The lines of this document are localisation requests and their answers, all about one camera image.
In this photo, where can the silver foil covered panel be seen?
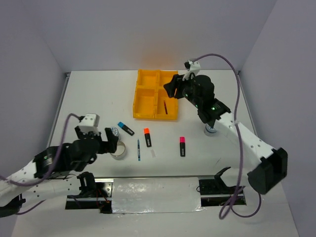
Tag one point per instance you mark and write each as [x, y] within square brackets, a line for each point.
[155, 195]

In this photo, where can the orange cap black highlighter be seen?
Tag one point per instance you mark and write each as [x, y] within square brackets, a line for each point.
[147, 137]

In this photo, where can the left blue putty jar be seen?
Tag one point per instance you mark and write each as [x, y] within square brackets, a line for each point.
[115, 131]

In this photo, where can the yellow four-compartment organizer tray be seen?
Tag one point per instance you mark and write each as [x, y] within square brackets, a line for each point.
[150, 94]

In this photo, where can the clear tape roll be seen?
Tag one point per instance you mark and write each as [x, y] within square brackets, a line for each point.
[120, 152]

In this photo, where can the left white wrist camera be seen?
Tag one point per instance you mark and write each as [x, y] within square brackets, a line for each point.
[89, 120]

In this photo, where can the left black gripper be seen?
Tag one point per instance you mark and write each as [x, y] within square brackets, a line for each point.
[112, 143]

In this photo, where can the blue cap black highlighter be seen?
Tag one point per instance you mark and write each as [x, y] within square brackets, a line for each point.
[126, 128]

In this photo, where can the blue gel pen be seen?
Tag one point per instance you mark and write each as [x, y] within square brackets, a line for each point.
[138, 150]

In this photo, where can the blue putty jar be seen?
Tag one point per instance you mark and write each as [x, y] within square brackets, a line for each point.
[209, 130]
[115, 131]

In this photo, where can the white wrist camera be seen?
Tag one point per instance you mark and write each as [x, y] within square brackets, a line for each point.
[89, 120]
[193, 67]

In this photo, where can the right blue putty jar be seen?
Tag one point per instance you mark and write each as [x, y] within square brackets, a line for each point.
[209, 130]

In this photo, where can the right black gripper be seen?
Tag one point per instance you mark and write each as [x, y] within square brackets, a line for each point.
[170, 87]

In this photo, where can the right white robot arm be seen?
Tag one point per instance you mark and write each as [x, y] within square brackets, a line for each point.
[269, 164]

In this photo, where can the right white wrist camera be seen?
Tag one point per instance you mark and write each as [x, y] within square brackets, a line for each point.
[193, 67]

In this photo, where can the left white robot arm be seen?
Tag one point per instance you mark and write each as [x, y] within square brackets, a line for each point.
[57, 171]

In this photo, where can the pink cap black highlighter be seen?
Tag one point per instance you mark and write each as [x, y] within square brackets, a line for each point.
[182, 143]

